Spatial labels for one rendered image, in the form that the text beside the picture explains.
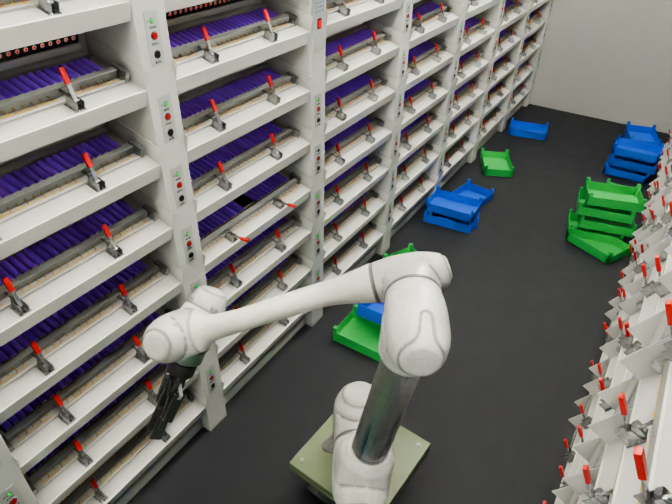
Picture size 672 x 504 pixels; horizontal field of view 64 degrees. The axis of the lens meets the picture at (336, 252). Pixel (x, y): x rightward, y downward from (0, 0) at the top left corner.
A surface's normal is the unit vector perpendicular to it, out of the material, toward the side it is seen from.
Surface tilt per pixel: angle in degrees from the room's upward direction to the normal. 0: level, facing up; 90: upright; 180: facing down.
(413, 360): 86
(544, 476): 0
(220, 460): 0
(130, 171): 15
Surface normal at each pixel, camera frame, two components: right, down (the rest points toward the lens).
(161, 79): 0.85, 0.33
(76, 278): 0.25, -0.69
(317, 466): -0.01, -0.79
